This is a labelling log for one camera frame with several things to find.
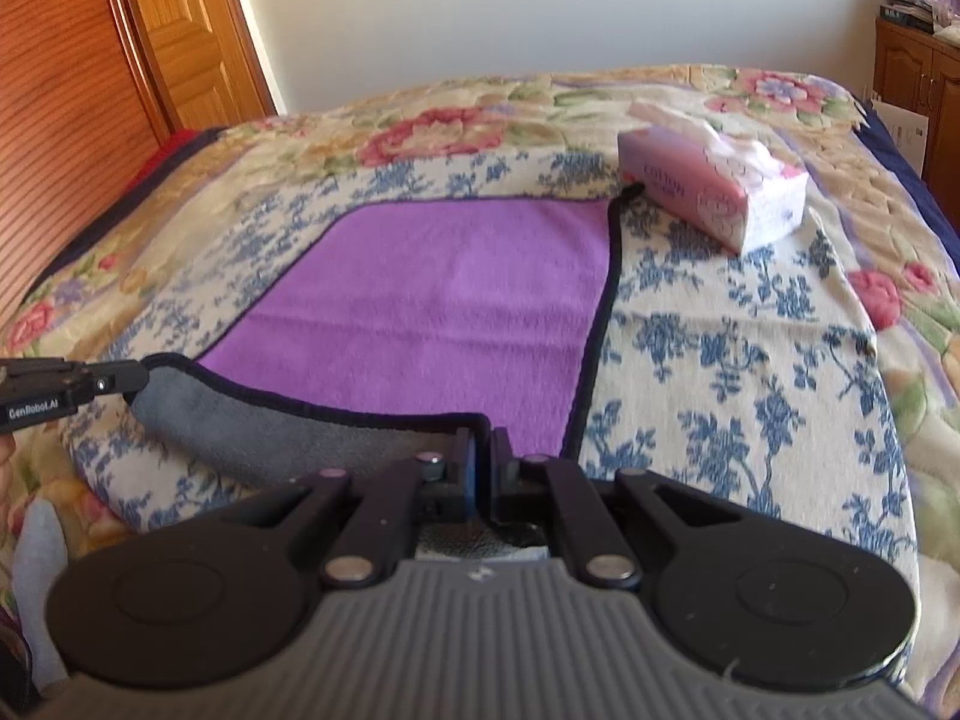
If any blue floral white cloth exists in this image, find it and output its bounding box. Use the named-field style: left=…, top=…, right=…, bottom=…
left=62, top=149, right=916, bottom=572

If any purple and grey towel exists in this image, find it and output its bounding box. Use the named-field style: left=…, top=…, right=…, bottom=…
left=130, top=197, right=623, bottom=488

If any wooden door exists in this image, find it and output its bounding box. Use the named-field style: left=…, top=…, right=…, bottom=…
left=127, top=0, right=277, bottom=130

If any white paper bag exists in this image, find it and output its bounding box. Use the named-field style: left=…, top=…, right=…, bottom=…
left=872, top=99, right=929, bottom=176

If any red pillow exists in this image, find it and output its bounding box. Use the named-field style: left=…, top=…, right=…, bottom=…
left=124, top=128, right=200, bottom=192

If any floral bed blanket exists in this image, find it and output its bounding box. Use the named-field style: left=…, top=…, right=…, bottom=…
left=2, top=65, right=958, bottom=717

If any pink tissue pack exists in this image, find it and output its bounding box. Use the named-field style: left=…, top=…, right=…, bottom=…
left=617, top=101, right=809, bottom=255

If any dark book stack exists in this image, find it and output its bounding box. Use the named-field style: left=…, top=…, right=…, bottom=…
left=878, top=5, right=934, bottom=34

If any wooden slatted wardrobe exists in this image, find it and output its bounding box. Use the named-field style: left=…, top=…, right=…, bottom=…
left=2, top=0, right=172, bottom=317

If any wooden sideboard cabinet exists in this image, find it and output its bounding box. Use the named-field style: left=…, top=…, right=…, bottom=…
left=872, top=18, right=960, bottom=226

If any grey sock foot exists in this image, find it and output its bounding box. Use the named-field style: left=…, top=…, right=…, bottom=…
left=13, top=499, right=68, bottom=697

